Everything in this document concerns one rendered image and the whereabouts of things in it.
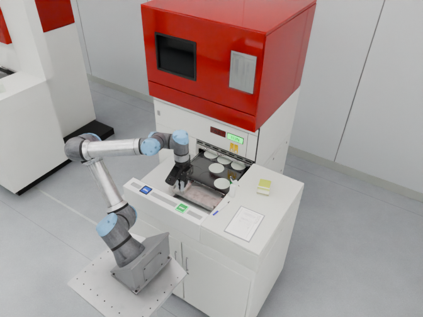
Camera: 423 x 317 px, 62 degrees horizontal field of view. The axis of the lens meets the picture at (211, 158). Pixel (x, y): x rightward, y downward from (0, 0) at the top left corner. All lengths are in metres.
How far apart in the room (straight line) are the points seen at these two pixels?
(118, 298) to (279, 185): 1.09
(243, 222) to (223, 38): 0.98
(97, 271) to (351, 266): 2.00
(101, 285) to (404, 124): 2.78
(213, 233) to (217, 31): 1.06
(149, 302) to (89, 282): 0.33
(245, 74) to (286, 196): 0.73
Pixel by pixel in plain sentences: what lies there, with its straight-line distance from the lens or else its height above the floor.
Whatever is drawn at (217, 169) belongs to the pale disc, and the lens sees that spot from 2.31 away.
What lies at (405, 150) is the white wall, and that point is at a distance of 3.67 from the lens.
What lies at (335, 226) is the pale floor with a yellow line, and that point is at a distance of 3.36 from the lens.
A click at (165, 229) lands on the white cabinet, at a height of 0.77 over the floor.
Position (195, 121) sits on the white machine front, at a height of 1.11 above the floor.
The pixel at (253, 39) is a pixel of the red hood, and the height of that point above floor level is 1.77.
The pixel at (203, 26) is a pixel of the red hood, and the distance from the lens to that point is 2.00.
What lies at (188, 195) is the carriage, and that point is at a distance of 2.15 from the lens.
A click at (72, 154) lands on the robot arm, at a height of 1.40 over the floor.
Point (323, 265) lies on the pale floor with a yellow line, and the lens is 3.06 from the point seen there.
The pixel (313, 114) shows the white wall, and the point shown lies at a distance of 3.70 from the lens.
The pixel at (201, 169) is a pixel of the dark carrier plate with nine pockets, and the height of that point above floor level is 0.90.
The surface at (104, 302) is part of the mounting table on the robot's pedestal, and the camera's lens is 1.86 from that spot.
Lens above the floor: 2.40
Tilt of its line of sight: 39 degrees down
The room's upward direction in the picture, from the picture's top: 2 degrees clockwise
